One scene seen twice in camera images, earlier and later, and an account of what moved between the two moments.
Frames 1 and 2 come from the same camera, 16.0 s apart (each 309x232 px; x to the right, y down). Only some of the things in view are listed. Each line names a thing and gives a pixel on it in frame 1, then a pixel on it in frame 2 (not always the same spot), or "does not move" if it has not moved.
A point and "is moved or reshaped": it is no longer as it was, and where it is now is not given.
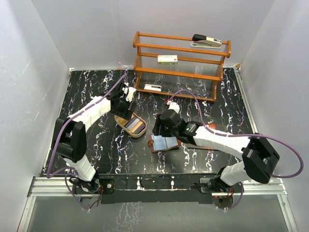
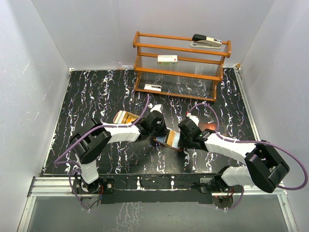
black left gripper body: [122, 109] -> [159, 131]
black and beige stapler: [202, 41] does not move
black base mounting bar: [114, 189] does not move
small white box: [152, 87] does not move
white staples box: [167, 60] does not move
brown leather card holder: [159, 143] is moved or reshaped
